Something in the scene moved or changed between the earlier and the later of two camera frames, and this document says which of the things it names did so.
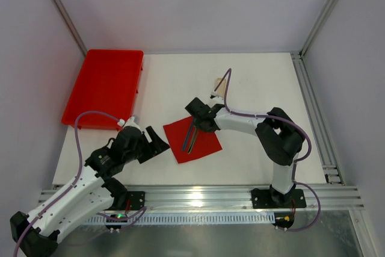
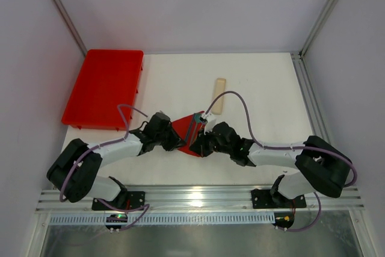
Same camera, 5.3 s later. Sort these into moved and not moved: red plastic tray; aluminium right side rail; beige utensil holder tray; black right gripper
Moved: black right gripper
Not moved: aluminium right side rail; beige utensil holder tray; red plastic tray
